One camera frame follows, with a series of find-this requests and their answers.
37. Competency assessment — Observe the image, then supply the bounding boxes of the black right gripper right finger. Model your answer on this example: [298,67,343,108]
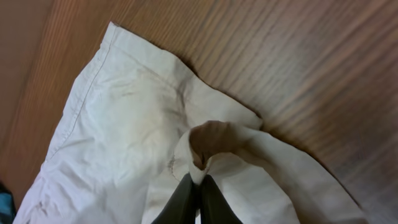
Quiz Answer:
[200,175,242,224]

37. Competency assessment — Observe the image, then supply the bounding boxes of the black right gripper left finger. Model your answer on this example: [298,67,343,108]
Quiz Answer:
[152,174,197,224]

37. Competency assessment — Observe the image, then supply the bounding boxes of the folded blue denim jeans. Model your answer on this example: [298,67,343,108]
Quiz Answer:
[0,184,16,224]

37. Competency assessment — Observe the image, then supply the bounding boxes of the beige cotton shorts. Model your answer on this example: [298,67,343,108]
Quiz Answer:
[15,24,366,223]

